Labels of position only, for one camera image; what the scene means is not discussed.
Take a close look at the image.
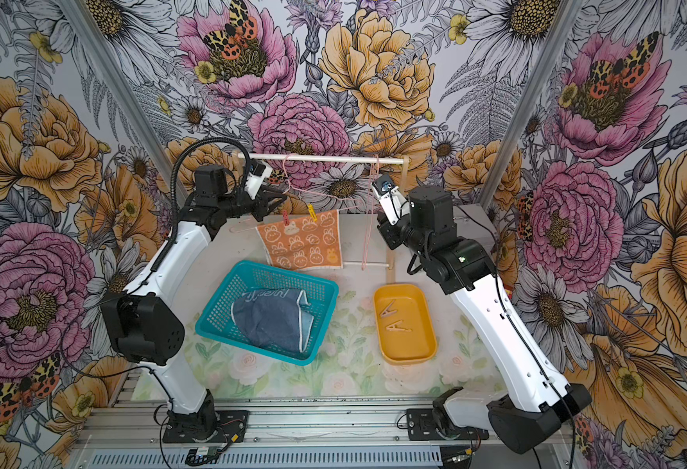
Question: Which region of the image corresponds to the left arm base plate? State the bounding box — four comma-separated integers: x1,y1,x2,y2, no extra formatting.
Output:
161,410,249,445

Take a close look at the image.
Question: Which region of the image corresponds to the wooden clothes rack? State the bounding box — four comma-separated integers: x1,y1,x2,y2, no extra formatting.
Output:
249,154,411,283

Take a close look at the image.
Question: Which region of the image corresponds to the blue towel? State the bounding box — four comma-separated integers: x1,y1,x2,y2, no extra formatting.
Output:
231,288,314,353

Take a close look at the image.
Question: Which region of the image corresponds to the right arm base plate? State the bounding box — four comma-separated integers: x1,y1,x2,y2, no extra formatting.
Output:
397,408,490,443

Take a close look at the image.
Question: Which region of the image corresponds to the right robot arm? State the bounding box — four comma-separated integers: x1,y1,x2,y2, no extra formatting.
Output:
372,176,592,455

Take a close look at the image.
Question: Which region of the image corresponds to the yellow clothespin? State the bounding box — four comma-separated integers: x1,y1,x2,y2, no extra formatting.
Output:
307,204,318,223

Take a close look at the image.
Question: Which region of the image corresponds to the aluminium front rail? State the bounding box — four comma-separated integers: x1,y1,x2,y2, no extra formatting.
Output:
70,401,576,449

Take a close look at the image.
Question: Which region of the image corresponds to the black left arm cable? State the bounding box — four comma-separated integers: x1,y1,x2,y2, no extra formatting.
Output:
168,137,253,236

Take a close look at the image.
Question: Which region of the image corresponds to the silver metal case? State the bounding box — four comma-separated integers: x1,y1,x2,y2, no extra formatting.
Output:
453,204,499,256

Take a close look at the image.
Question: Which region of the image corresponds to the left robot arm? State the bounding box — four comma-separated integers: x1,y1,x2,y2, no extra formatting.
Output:
100,161,286,443

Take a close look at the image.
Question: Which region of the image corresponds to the orange bunny towel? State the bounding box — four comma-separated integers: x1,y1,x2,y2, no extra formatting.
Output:
257,211,343,271

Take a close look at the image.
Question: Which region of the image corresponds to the teal plastic basket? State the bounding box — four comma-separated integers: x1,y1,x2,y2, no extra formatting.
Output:
195,261,339,367

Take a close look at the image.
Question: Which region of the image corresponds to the beige clothespin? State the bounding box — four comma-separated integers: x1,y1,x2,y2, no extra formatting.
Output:
386,320,413,333
378,299,398,320

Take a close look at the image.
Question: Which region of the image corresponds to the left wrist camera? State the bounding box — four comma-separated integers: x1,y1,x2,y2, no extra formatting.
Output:
244,161,273,200

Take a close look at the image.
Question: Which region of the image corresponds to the yellow plastic tray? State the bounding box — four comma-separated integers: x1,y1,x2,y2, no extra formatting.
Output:
373,283,437,365

